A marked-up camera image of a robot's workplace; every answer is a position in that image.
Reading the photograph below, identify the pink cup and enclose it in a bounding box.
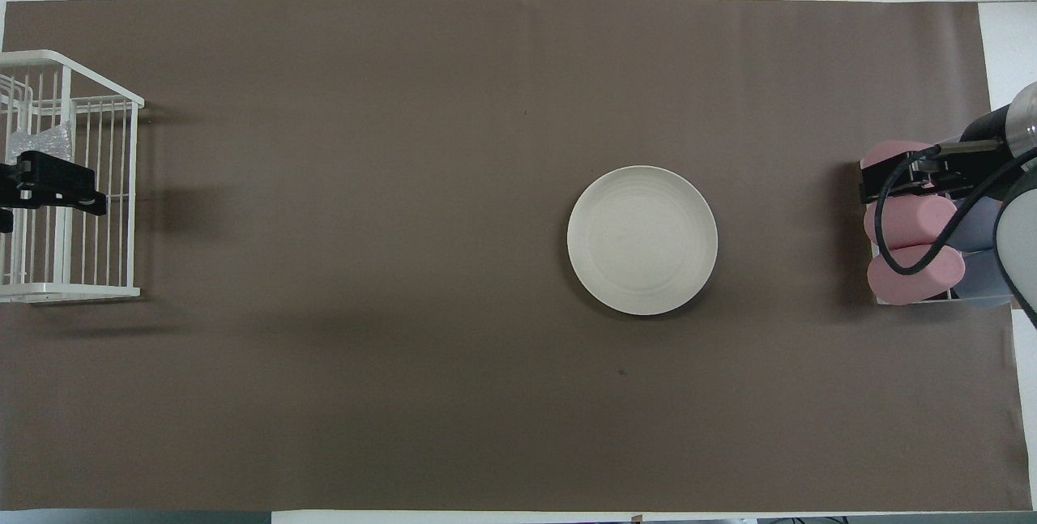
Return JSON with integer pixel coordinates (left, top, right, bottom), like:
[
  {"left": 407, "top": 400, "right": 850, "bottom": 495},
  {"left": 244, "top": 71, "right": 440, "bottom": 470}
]
[
  {"left": 867, "top": 245, "right": 967, "bottom": 306},
  {"left": 864, "top": 196, "right": 957, "bottom": 251},
  {"left": 860, "top": 141, "right": 937, "bottom": 177}
]

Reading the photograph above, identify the clear plastic wrap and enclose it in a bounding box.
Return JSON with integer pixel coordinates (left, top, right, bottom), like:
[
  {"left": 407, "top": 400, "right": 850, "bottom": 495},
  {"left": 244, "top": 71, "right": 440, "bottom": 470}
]
[{"left": 10, "top": 122, "right": 75, "bottom": 165}]

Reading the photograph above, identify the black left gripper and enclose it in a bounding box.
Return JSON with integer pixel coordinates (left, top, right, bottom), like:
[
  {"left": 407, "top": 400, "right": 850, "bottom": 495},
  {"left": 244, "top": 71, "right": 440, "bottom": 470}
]
[{"left": 0, "top": 151, "right": 108, "bottom": 215}]

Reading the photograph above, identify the brown table mat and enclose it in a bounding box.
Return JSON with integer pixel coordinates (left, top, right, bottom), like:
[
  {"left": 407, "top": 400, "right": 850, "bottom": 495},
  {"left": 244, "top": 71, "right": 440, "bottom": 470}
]
[{"left": 0, "top": 0, "right": 1023, "bottom": 513}]

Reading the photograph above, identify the cream round plate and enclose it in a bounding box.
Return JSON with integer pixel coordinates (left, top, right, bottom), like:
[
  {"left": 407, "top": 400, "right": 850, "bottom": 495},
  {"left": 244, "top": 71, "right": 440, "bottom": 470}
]
[{"left": 567, "top": 165, "right": 719, "bottom": 316}]

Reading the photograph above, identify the white wire basket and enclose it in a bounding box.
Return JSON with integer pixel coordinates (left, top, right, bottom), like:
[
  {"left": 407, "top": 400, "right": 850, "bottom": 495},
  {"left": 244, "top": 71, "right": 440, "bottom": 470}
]
[{"left": 0, "top": 50, "right": 145, "bottom": 304}]

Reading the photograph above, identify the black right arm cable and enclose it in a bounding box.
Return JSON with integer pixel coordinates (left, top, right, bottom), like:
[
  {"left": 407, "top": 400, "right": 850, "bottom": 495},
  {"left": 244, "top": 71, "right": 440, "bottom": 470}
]
[{"left": 875, "top": 142, "right": 1037, "bottom": 277}]

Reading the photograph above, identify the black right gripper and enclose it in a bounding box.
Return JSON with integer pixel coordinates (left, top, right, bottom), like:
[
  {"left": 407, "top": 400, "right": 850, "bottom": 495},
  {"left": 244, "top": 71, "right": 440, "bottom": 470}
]
[{"left": 860, "top": 153, "right": 1023, "bottom": 205}]

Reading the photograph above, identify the blue-grey cup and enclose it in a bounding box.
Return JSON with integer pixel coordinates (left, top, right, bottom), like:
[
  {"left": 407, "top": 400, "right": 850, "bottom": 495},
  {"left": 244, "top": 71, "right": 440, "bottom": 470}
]
[
  {"left": 950, "top": 197, "right": 1007, "bottom": 252},
  {"left": 950, "top": 249, "right": 1015, "bottom": 309}
]

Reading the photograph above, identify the clear acrylic cup rack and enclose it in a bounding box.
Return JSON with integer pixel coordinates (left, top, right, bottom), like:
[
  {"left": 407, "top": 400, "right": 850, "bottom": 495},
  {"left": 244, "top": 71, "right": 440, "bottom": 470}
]
[{"left": 860, "top": 160, "right": 1018, "bottom": 311}]

